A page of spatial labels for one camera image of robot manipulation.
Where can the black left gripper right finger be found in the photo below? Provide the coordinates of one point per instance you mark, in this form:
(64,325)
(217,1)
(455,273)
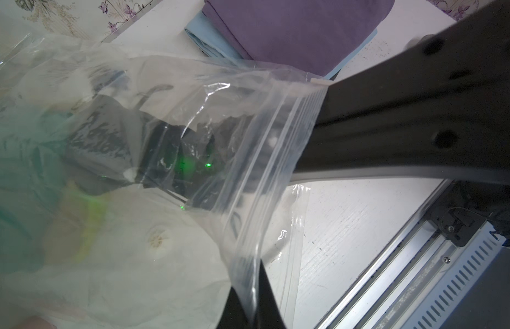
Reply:
(267,313)

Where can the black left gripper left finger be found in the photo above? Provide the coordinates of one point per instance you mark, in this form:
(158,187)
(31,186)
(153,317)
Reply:
(233,316)

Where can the clear plastic vacuum bag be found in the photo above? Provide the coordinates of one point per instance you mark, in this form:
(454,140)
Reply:
(147,191)

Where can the purple garment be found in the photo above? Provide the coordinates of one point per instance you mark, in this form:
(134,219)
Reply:
(313,36)

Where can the light blue garment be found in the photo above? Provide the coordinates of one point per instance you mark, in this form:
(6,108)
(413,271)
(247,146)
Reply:
(214,45)

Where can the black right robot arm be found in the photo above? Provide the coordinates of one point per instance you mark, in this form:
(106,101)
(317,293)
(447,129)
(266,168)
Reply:
(441,110)

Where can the yellow folded garment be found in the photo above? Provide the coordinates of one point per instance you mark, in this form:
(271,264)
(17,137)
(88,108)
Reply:
(96,208)

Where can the beige folded garment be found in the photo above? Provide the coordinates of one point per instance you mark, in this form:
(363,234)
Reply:
(62,238)

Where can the green folded garment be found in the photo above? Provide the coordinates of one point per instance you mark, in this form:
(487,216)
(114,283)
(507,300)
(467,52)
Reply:
(32,182)

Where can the aluminium mounting rail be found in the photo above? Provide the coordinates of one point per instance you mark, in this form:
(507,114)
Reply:
(399,278)

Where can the white slotted cable duct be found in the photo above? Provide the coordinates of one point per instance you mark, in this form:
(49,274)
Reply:
(459,277)

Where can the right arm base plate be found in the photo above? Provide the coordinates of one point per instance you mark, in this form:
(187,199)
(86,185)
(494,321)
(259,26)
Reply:
(464,207)

